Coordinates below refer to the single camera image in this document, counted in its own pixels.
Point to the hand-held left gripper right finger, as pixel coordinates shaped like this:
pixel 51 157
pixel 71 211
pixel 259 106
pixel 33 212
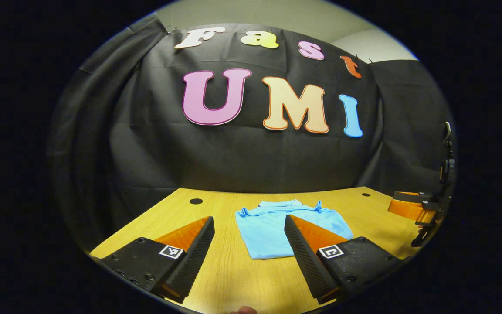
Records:
pixel 305 261

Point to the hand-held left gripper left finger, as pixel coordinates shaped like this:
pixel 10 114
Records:
pixel 194 257

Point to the black backdrop cloth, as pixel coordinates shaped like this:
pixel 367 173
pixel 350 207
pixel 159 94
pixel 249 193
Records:
pixel 233 161

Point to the light blue T-shirt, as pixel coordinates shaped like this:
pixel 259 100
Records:
pixel 264 231

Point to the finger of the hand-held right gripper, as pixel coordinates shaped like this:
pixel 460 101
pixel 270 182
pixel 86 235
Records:
pixel 408 209

